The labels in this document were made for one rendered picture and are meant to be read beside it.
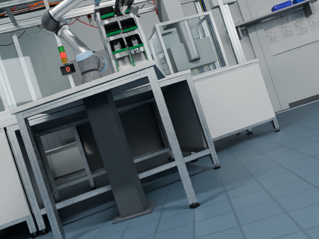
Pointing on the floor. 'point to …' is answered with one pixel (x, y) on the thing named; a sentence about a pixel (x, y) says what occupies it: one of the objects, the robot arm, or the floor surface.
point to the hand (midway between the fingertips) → (133, 18)
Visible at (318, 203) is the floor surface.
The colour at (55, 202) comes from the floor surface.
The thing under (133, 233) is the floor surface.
